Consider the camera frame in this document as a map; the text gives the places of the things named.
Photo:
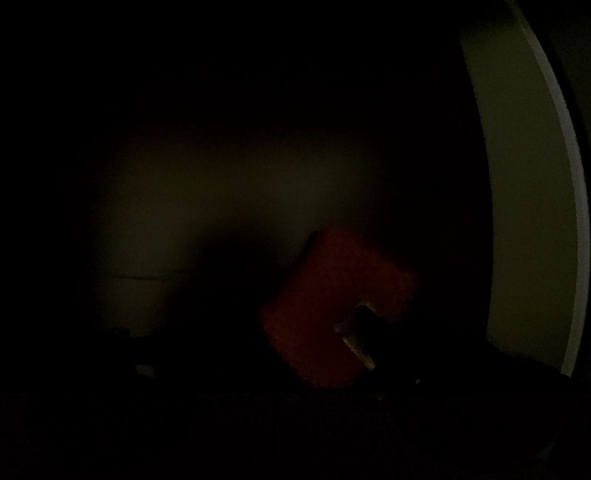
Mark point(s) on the white wardrobe door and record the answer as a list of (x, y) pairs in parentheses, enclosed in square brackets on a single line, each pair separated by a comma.
[(541, 273)]

